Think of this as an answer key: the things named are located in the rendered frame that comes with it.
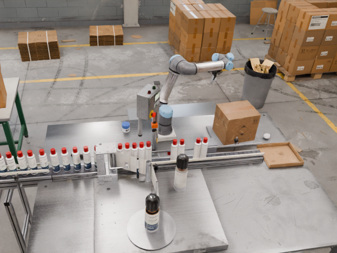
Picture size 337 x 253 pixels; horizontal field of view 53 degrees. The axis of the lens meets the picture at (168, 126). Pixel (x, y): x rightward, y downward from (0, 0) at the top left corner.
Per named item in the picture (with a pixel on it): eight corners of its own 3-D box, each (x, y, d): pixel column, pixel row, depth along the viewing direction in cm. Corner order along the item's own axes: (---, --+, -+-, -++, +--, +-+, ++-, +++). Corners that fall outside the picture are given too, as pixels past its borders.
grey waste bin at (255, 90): (244, 112, 482) (254, 74, 445) (233, 97, 515) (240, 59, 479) (271, 110, 491) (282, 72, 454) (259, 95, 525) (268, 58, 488)
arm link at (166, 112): (161, 126, 281) (162, 112, 274) (155, 117, 291) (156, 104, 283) (174, 123, 286) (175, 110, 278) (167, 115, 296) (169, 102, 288)
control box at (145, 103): (136, 117, 236) (136, 94, 224) (147, 105, 248) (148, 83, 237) (149, 121, 233) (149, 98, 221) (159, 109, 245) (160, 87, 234)
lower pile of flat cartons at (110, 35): (89, 46, 636) (88, 35, 623) (89, 35, 678) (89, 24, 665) (124, 45, 647) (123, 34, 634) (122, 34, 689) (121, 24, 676)
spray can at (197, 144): (193, 161, 262) (196, 140, 250) (191, 156, 266) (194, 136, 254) (199, 160, 263) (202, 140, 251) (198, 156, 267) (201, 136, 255)
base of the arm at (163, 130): (158, 136, 286) (158, 127, 280) (153, 126, 297) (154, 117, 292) (174, 134, 290) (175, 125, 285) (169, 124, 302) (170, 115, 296)
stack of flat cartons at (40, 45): (21, 61, 569) (17, 43, 550) (21, 48, 609) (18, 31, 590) (60, 58, 587) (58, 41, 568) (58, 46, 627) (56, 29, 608)
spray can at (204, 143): (200, 160, 263) (203, 140, 251) (198, 156, 267) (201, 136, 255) (206, 160, 264) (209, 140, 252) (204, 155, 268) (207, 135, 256)
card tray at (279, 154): (269, 168, 268) (270, 164, 266) (256, 147, 288) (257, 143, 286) (303, 165, 273) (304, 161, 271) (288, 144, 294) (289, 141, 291)
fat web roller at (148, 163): (145, 183, 240) (145, 164, 229) (144, 178, 244) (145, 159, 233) (151, 182, 241) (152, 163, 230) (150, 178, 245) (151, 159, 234)
